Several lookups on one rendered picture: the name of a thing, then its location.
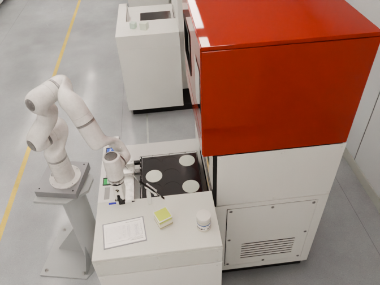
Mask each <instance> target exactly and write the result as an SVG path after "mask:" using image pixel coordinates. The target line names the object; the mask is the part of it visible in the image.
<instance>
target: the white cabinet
mask: <svg viewBox="0 0 380 285"><path fill-rule="evenodd" d="M98 278H99V280H100V283H101V285H221V284H222V261H219V262H211V263H205V264H196V265H187V266H178V267H169V268H164V269H155V270H145V271H137V272H131V273H122V274H113V275H104V276H98Z"/></svg>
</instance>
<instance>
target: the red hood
mask: <svg viewBox="0 0 380 285"><path fill-rule="evenodd" d="M182 5H183V27H184V48H185V70H186V76H187V82H188V87H189V92H190V97H191V102H192V107H193V113H194V116H195V122H196V127H197V133H198V138H199V142H200V147H201V153H202V155H203V157H209V156H219V155H225V154H236V153H247V152H257V151H263V150H274V149H285V148H295V147H302V146H312V145H323V144H333V143H344V142H346V141H347V138H348V135H349V132H350V130H351V127H352V123H353V120H354V118H355V115H356V112H357V109H358V106H359V103H360V100H361V97H362V94H363V92H364V89H365V86H366V82H367V80H368V77H369V74H370V71H371V69H372V65H373V62H374V59H375V56H376V53H377V50H378V48H379V44H380V29H379V28H378V27H377V26H376V25H375V24H373V23H372V22H371V21H370V20H369V19H367V18H366V17H365V16H364V15H363V14H361V13H360V12H359V11H357V10H356V9H355V8H354V7H353V6H351V5H350V4H349V3H348V2H347V1H345V0H182Z"/></svg>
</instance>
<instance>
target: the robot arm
mask: <svg viewBox="0 0 380 285"><path fill-rule="evenodd" d="M57 101H58V102H59V104H60V106H61V108H62V109H63V110H64V111H65V112H66V113H67V115H68V116H69V117H70V119H71V120H72V122H73V124H74V125H75V127H76V128H77V130H78V131H79V132H80V134H81V135H82V137H83V138H84V140H85V141H86V143H87V144H88V146H89V147H90V148H91V149H92V150H99V149H101V148H103V147H105V146H107V145H109V146H111V147H112V148H113V150H114V151H110V152H107V153H105V154H104V155H103V157H102V161H103V165H104V168H105V171H106V176H107V180H108V182H109V183H110V184H111V185H112V186H113V192H114V196H115V199H116V200H117V198H118V202H119V205H123V204H125V196H126V186H125V183H124V180H125V176H124V171H123V170H124V167H125V165H126V164H127V163H128V162H129V160H130V159H131V155H130V153H129V151H128V149H127V147H126V146H125V144H124V143H123V142H122V141H121V140H120V139H118V138H116V137H111V136H106V135H104V133H103V132H102V130H101V128H100V127H99V125H98V123H97V122H96V120H95V118H94V116H93V115H92V113H91V112H90V110H89V109H88V107H87V105H86V104H85V102H84V101H83V99H82V98H81V97H80V96H79V95H78V94H77V93H75V92H74V90H73V86H72V83H71V80H70V79H69V78H68V77H67V76H66V75H55V76H53V77H51V78H50V79H48V80H47V81H45V82H43V83H42V84H40V85H39V86H37V87H35V88H34V89H32V90H31V91H30V92H29V93H28V94H27V95H26V97H25V100H24V102H25V105H26V107H27V108H28V109H29V110H30V111H31V112H33V113H34V114H37V118H36V120H35V122H34V123H33V125H32V126H31V128H30V130H29V132H28V134H27V138H26V141H27V144H28V146H29V147H30V148H31V150H33V151H35V152H41V151H44V157H45V159H46V161H47V163H48V165H49V168H50V170H51V175H50V178H49V182H50V184H51V186H52V187H54V188H56V189H67V188H70V187H72V186H74V185H75V184H76V183H77V182H78V181H79V180H80V178H81V171H80V169H79V168H78V167H76V166H74V165H72V164H71V162H70V160H69V157H68V155H67V152H66V150H65V145H66V141H67V138H68V125H67V123H66V122H65V120H64V119H62V118H60V117H58V107H57V106H56V104H55V102H57Z"/></svg>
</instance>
